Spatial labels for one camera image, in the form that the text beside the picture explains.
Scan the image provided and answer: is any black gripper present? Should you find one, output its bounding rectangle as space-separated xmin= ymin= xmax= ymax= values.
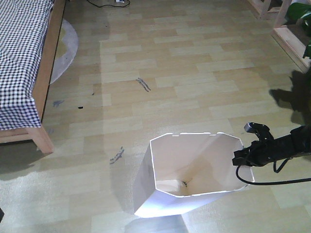
xmin=232 ymin=135 xmax=294 ymax=167

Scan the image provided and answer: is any white plastic trash bin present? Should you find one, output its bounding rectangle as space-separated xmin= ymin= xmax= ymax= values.
xmin=133 ymin=133 xmax=246 ymax=218

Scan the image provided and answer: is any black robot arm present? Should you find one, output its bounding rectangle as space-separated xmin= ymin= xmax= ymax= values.
xmin=232 ymin=122 xmax=311 ymax=167

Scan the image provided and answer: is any green houseplant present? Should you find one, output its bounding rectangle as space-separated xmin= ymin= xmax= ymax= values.
xmin=286 ymin=2 xmax=311 ymax=58

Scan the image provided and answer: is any grey round rug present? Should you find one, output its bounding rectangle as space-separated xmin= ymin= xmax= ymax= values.
xmin=50 ymin=19 xmax=79 ymax=84

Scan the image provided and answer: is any black white checkered bedsheet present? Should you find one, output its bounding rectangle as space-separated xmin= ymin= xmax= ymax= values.
xmin=0 ymin=0 xmax=54 ymax=130

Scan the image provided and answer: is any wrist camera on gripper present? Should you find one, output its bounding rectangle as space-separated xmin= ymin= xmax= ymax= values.
xmin=244 ymin=122 xmax=274 ymax=141

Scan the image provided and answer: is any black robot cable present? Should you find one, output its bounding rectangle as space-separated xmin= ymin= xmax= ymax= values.
xmin=235 ymin=155 xmax=311 ymax=187

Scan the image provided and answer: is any light wooden shelf frame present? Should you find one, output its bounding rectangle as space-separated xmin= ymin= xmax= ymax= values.
xmin=246 ymin=0 xmax=311 ymax=72

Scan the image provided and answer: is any wooden bed frame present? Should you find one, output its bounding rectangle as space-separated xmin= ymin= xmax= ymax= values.
xmin=0 ymin=0 xmax=66 ymax=154

